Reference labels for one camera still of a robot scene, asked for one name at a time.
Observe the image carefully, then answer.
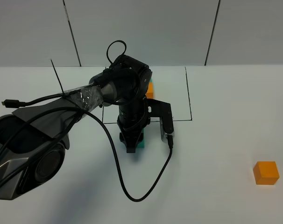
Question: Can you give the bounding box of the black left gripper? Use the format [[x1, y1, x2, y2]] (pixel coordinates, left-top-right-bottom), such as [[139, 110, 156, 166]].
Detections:
[[117, 97, 149, 153]]

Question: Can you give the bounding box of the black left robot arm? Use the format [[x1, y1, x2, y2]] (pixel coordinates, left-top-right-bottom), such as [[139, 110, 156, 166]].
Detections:
[[0, 55, 152, 200]]

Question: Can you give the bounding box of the template orange cube block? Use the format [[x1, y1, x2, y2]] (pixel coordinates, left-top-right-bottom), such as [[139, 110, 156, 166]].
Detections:
[[146, 82, 154, 99]]

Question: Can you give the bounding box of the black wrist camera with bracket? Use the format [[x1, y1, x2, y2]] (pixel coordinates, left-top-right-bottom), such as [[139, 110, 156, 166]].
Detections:
[[147, 99, 175, 149]]

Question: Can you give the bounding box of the black camera cable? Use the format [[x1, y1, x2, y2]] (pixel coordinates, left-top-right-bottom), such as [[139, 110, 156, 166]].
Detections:
[[1, 40, 174, 202]]

